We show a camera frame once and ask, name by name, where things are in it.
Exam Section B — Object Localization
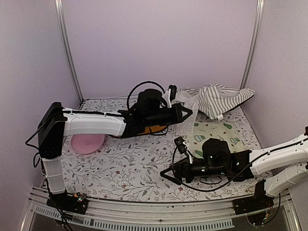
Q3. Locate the avocado print cushion mat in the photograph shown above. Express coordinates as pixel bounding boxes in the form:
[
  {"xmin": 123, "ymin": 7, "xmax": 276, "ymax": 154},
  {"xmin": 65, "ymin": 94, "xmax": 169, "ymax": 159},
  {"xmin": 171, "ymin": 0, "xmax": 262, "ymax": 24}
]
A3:
[{"xmin": 182, "ymin": 122, "xmax": 245, "ymax": 158}]

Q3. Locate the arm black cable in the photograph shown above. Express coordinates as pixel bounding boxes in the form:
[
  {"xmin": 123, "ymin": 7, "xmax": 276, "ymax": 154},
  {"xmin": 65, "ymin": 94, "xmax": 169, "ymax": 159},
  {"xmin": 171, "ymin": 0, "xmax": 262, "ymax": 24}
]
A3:
[
  {"xmin": 171, "ymin": 144, "xmax": 253, "ymax": 193},
  {"xmin": 126, "ymin": 81, "xmax": 167, "ymax": 111}
]

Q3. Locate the left aluminium frame post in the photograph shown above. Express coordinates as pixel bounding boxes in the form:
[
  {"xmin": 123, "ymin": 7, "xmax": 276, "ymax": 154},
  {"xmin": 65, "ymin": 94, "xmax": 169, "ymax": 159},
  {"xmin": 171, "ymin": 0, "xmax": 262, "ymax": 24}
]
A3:
[{"xmin": 54, "ymin": 0, "xmax": 84, "ymax": 104}]

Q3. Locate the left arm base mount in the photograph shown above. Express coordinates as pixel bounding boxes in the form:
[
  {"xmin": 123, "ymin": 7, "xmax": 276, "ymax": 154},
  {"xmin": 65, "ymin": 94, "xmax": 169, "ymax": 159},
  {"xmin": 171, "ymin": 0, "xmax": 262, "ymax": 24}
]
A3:
[{"xmin": 47, "ymin": 192, "xmax": 89, "ymax": 215}]

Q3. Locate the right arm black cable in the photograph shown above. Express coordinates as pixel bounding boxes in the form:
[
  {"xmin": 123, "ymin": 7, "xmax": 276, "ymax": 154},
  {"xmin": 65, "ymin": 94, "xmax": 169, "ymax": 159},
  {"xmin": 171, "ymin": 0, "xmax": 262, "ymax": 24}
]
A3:
[{"xmin": 171, "ymin": 144, "xmax": 253, "ymax": 193}]

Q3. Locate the floral table cloth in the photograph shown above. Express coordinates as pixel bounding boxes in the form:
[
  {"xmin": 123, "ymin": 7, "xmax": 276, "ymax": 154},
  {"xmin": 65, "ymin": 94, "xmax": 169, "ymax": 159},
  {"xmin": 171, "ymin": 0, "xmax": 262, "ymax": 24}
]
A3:
[{"xmin": 47, "ymin": 97, "xmax": 276, "ymax": 203}]

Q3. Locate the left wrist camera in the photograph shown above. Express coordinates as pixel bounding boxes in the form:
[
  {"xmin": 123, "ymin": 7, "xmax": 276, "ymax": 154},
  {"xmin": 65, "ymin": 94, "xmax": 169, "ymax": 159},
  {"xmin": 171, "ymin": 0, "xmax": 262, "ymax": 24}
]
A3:
[{"xmin": 163, "ymin": 85, "xmax": 177, "ymax": 108}]

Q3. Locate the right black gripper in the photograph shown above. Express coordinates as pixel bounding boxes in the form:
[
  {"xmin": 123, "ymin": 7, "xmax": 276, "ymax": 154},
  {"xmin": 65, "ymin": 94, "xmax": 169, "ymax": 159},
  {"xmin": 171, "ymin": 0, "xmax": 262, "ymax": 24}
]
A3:
[{"xmin": 159, "ymin": 157, "xmax": 227, "ymax": 187}]

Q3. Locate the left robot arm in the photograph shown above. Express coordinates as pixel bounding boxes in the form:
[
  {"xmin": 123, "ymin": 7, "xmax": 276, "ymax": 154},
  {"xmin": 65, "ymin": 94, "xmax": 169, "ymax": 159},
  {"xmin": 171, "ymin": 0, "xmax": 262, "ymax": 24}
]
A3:
[{"xmin": 38, "ymin": 85, "xmax": 193, "ymax": 209}]

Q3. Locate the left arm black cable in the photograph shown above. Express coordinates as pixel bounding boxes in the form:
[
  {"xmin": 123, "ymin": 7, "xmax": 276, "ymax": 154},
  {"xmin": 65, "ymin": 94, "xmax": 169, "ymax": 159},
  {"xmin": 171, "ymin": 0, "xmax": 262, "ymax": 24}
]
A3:
[{"xmin": 126, "ymin": 81, "xmax": 167, "ymax": 111}]

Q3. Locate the aluminium frame post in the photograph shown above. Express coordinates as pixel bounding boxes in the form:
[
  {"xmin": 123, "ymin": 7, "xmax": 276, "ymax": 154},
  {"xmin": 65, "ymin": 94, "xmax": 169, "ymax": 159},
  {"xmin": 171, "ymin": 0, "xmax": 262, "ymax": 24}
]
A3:
[
  {"xmin": 240, "ymin": 0, "xmax": 265, "ymax": 89},
  {"xmin": 54, "ymin": 0, "xmax": 84, "ymax": 104}
]

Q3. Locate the right aluminium frame post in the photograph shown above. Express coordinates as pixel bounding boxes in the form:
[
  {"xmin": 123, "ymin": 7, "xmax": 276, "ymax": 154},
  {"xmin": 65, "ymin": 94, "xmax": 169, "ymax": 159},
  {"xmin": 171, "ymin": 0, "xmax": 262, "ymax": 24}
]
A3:
[{"xmin": 240, "ymin": 0, "xmax": 265, "ymax": 89}]

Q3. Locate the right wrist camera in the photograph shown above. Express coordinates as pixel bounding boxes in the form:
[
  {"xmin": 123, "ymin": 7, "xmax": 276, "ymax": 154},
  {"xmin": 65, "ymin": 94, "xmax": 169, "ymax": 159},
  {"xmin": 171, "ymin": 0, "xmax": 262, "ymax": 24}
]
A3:
[{"xmin": 174, "ymin": 137, "xmax": 193, "ymax": 164}]

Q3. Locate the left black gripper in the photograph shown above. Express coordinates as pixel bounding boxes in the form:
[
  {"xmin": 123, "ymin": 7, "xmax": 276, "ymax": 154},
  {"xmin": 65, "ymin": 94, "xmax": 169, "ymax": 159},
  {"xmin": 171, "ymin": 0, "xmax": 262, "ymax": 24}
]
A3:
[{"xmin": 145, "ymin": 102, "xmax": 193, "ymax": 127}]

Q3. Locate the pink round plate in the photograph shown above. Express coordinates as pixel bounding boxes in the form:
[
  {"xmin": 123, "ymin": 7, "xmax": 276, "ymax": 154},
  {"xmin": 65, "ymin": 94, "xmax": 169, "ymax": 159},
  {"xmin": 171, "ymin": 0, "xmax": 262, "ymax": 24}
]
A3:
[{"xmin": 70, "ymin": 134, "xmax": 105, "ymax": 155}]

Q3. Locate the yellow double pet feeder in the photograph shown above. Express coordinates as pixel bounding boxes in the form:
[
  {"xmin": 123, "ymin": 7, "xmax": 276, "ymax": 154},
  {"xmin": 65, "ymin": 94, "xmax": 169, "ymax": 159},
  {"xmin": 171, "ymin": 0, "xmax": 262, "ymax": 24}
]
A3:
[{"xmin": 142, "ymin": 125, "xmax": 168, "ymax": 135}]

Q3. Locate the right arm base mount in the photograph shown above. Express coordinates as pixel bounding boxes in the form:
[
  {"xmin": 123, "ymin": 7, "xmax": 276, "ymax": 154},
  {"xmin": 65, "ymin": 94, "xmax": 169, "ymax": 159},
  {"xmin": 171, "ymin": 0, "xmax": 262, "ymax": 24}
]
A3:
[{"xmin": 232, "ymin": 187, "xmax": 274, "ymax": 226}]

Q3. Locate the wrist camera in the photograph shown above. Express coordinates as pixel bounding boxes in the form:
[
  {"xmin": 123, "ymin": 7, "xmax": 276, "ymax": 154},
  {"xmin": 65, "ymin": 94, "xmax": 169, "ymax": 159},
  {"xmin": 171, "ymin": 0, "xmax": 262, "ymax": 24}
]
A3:
[
  {"xmin": 174, "ymin": 137, "xmax": 193, "ymax": 164},
  {"xmin": 163, "ymin": 85, "xmax": 177, "ymax": 108}
]

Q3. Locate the striped fabric pet tent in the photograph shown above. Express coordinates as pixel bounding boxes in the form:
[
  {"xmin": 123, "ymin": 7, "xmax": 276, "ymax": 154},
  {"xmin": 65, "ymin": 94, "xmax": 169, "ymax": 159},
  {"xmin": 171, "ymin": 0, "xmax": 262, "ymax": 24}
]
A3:
[{"xmin": 174, "ymin": 83, "xmax": 255, "ymax": 136}]

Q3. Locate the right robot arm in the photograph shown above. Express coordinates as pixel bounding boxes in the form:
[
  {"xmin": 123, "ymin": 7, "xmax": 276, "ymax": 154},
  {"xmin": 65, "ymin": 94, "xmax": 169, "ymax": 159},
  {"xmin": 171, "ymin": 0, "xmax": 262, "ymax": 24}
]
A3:
[{"xmin": 160, "ymin": 133, "xmax": 308, "ymax": 210}]

